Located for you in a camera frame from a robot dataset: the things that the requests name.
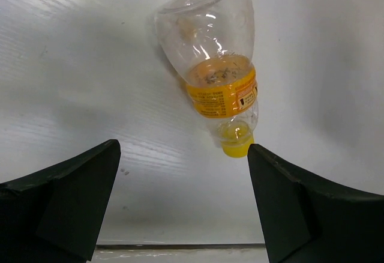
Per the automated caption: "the clear bottle orange label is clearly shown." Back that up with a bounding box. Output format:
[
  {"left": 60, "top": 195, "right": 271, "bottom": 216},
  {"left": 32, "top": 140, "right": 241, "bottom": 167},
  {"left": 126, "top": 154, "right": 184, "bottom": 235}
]
[{"left": 155, "top": 0, "right": 259, "bottom": 158}]

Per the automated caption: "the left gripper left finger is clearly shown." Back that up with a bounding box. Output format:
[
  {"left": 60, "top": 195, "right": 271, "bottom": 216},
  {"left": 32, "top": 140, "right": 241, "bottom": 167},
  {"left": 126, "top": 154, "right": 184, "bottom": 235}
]
[{"left": 1, "top": 139, "right": 121, "bottom": 262}]

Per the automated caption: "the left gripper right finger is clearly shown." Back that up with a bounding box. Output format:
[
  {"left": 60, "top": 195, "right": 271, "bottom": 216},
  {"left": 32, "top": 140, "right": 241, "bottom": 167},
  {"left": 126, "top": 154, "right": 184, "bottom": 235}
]
[{"left": 248, "top": 144, "right": 383, "bottom": 262}]

